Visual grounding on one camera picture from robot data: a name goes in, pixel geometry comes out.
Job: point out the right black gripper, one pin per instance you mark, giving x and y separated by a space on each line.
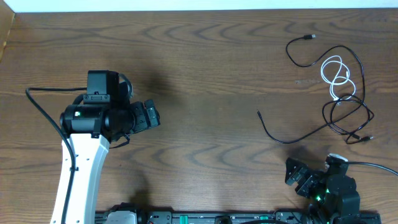
311 180

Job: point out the green clamp handle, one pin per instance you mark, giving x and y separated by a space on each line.
184 219

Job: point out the cardboard panel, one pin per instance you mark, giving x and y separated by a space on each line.
6 21

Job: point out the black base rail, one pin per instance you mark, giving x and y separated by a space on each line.
128 213

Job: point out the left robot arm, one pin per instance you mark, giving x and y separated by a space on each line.
95 119

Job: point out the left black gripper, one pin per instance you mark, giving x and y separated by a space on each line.
143 121

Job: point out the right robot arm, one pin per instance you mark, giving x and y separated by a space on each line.
335 197

